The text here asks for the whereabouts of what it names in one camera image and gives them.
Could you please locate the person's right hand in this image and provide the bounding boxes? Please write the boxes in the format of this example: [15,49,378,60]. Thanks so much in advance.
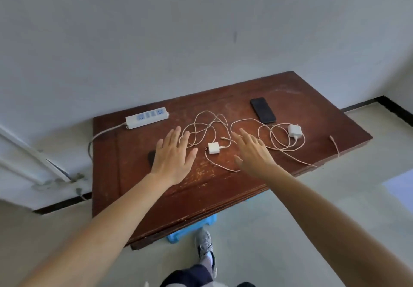
[231,129,279,180]

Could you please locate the person's left hand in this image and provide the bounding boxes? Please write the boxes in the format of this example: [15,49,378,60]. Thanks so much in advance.
[151,126,198,186]

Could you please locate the person's left forearm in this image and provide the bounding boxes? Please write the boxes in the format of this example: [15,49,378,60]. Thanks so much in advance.
[19,173,175,287]

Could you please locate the person's right forearm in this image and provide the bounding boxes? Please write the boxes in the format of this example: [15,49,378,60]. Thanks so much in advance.
[267,164,413,287]

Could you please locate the black smartphone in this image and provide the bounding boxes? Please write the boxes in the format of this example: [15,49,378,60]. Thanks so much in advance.
[250,97,277,125]

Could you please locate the white power strip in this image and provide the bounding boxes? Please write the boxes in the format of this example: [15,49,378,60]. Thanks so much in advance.
[125,107,170,130]

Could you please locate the large white charger adapter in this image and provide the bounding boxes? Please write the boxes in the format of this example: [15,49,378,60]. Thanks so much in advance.
[287,124,303,140]

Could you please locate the blue plastic stool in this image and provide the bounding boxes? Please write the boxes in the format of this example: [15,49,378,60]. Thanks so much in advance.
[166,214,218,244]

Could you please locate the grey sneaker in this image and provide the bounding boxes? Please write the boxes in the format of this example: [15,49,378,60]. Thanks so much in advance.
[194,228,217,279]

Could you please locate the dark shorts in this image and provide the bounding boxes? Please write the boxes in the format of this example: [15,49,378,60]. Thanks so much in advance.
[159,264,214,287]

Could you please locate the white charging cable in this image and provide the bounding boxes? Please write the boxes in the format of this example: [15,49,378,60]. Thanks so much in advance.
[230,118,340,168]
[179,111,241,173]

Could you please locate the white power strip cord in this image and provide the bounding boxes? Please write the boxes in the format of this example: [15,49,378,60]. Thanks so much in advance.
[87,122,127,162]

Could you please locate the white wall pipes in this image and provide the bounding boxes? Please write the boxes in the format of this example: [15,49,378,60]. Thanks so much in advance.
[0,125,72,185]

